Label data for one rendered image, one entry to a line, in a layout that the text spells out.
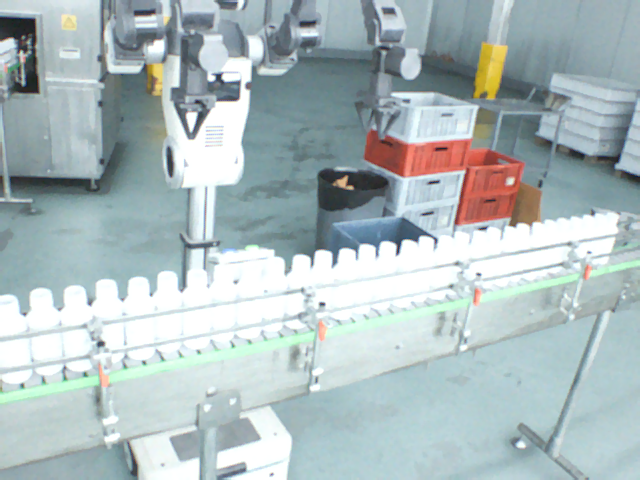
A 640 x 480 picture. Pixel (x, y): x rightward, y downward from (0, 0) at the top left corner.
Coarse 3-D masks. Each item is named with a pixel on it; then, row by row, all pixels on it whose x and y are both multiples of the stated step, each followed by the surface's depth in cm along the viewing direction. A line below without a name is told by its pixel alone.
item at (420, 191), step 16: (384, 176) 376; (400, 176) 417; (416, 176) 370; (432, 176) 378; (448, 176) 389; (400, 192) 367; (416, 192) 376; (432, 192) 386; (448, 192) 395; (400, 208) 372; (416, 208) 381
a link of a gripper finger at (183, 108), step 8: (176, 96) 115; (176, 104) 116; (184, 104) 114; (192, 104) 115; (200, 104) 116; (184, 112) 115; (192, 112) 117; (200, 112) 117; (208, 112) 118; (184, 120) 116; (200, 120) 118; (184, 128) 118; (200, 128) 119; (192, 136) 120
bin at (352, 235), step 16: (336, 224) 207; (352, 224) 210; (368, 224) 214; (384, 224) 218; (400, 224) 222; (416, 224) 214; (336, 240) 205; (352, 240) 196; (368, 240) 217; (384, 240) 221; (400, 240) 223; (416, 240) 215; (336, 256) 206
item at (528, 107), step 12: (492, 108) 546; (504, 108) 555; (516, 108) 566; (528, 108) 575; (540, 108) 585; (516, 132) 635; (492, 144) 550; (516, 144) 640; (552, 144) 596; (516, 156) 638; (552, 156) 600; (528, 168) 597; (540, 168) 603; (540, 180) 614
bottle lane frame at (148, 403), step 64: (384, 320) 142; (448, 320) 155; (512, 320) 170; (64, 384) 107; (128, 384) 114; (192, 384) 122; (256, 384) 130; (320, 384) 141; (0, 448) 106; (64, 448) 113
